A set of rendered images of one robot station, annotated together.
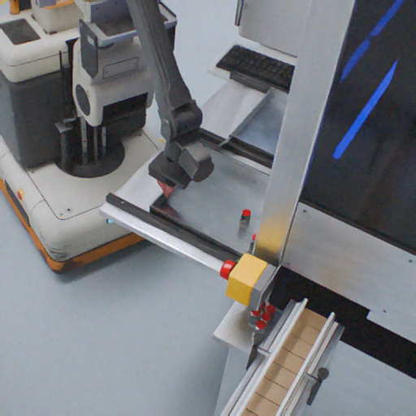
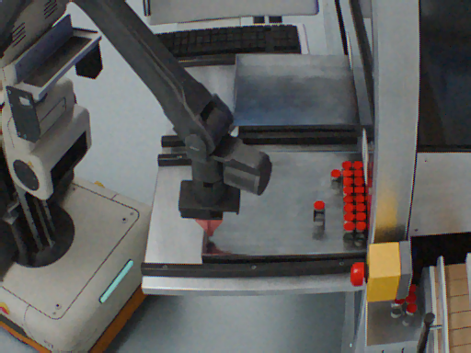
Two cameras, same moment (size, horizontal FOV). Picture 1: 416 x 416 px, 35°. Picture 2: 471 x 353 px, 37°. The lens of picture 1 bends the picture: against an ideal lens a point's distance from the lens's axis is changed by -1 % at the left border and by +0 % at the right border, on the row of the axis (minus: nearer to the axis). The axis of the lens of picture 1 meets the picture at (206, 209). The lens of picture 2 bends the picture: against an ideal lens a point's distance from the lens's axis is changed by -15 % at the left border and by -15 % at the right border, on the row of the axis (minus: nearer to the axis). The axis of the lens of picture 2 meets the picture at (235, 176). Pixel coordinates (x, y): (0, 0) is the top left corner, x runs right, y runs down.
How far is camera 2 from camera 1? 0.38 m
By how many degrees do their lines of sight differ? 12
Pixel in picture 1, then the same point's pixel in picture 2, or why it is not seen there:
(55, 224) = (56, 326)
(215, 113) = not seen: hidden behind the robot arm
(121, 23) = (46, 67)
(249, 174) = (284, 160)
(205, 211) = (265, 230)
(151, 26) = (136, 34)
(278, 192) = (393, 153)
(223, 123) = not seen: hidden behind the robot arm
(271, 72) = (213, 42)
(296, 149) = (403, 93)
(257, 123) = (247, 99)
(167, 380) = not seen: outside the picture
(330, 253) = (457, 193)
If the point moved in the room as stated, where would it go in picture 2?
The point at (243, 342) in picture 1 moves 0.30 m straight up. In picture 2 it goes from (398, 335) to (422, 222)
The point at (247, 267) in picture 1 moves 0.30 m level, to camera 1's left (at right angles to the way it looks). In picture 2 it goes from (383, 258) to (202, 326)
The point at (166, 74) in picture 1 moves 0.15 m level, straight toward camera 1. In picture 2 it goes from (173, 78) to (217, 131)
